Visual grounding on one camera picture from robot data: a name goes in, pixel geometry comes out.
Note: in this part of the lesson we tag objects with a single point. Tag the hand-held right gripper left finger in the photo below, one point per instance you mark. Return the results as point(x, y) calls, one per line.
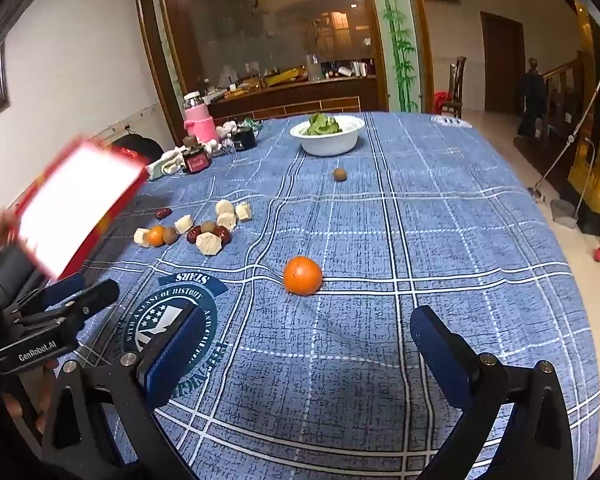
point(172, 355)

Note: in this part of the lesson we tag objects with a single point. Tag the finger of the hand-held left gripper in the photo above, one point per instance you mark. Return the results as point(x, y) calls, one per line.
point(92, 296)
point(62, 287)

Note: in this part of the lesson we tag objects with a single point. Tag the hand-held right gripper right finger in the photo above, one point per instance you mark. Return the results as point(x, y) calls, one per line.
point(437, 350)

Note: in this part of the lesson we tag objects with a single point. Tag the pale sugarcane chunk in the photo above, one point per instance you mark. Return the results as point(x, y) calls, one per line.
point(209, 244)
point(227, 220)
point(224, 206)
point(141, 237)
point(243, 211)
point(183, 224)

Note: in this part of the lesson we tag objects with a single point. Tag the small orange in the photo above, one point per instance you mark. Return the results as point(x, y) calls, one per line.
point(156, 235)

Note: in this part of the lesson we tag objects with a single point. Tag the red cardboard box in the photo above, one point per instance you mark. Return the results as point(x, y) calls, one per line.
point(80, 200)

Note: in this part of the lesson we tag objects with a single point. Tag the red date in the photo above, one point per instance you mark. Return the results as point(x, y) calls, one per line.
point(194, 234)
point(163, 213)
point(223, 234)

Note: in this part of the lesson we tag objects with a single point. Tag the large orange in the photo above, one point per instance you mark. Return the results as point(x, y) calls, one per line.
point(302, 275)

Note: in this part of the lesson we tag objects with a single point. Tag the person's left hand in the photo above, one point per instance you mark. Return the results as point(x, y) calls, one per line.
point(40, 402)

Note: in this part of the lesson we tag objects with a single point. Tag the blue plaid tablecloth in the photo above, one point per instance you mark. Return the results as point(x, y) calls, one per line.
point(380, 260)

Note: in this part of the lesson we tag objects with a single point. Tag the white and mint cloth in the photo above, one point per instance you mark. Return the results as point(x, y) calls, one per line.
point(167, 164)

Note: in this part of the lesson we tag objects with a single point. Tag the black sofa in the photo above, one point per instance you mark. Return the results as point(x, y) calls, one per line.
point(140, 144)

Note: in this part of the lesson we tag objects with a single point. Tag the dark jar with red label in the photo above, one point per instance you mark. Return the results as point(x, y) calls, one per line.
point(196, 160)

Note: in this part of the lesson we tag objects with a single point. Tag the small brown block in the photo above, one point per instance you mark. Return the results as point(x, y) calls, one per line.
point(190, 139)

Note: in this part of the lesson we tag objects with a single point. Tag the grey dustpan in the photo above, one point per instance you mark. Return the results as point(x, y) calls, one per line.
point(562, 212)

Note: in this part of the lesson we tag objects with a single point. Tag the white crumpled cloth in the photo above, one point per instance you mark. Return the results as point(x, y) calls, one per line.
point(215, 146)

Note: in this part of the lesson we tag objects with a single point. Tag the bottle with pink knit sleeve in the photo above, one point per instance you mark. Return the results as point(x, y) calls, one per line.
point(200, 120)

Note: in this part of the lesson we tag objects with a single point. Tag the black jar with white label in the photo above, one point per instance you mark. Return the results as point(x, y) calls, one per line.
point(244, 140)

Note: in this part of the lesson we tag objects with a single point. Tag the white bowl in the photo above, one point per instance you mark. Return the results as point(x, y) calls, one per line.
point(330, 144)

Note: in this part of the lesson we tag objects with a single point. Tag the green packet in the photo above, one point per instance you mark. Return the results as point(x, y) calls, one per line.
point(252, 125)

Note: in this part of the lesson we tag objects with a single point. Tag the metal mop pole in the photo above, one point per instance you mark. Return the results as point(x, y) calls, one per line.
point(565, 145)

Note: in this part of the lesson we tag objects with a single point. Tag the red cloth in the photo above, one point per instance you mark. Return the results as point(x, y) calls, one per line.
point(442, 101)

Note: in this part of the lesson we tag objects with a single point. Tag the green lettuce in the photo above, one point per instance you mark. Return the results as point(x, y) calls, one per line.
point(322, 125)

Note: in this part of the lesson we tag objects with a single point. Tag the wooden chair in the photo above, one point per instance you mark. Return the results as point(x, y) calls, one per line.
point(457, 85)

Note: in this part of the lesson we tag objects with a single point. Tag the golden pillar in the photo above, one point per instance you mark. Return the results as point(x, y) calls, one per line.
point(595, 135)

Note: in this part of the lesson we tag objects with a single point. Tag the yellow box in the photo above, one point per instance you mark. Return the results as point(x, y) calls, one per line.
point(285, 77)

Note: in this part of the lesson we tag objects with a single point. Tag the brown wooden door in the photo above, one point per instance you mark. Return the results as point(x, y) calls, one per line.
point(502, 60)

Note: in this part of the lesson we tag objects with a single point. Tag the clear plastic pitcher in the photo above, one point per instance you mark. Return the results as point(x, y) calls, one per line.
point(312, 67)

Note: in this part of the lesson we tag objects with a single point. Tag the bamboo painted panel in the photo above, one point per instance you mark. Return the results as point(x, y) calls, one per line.
point(397, 35)

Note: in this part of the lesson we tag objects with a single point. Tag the wooden glass partition cabinet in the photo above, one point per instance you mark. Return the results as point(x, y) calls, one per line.
point(280, 25)

